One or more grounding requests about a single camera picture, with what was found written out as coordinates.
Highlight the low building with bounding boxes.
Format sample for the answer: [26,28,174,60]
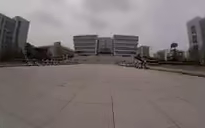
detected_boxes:
[36,41,76,61]

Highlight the broad stone stairs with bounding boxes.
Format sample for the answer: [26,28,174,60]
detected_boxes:
[71,54,135,65]

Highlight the tall pale building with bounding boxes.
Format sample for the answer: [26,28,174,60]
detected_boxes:
[185,10,205,65]

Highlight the tall grey building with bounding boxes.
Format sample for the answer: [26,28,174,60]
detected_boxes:
[0,8,31,63]

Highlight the raised stone kerb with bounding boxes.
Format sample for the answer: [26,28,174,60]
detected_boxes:
[149,65,205,80]

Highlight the row of parked bicycles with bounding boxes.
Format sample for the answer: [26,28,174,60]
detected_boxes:
[25,57,60,67]

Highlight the grey paved plaza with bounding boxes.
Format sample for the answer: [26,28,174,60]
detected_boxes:
[0,63,205,128]

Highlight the wide building with two wings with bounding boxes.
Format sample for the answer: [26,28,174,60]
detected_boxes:
[72,33,140,57]

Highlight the small building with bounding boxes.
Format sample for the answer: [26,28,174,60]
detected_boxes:
[137,45,151,59]

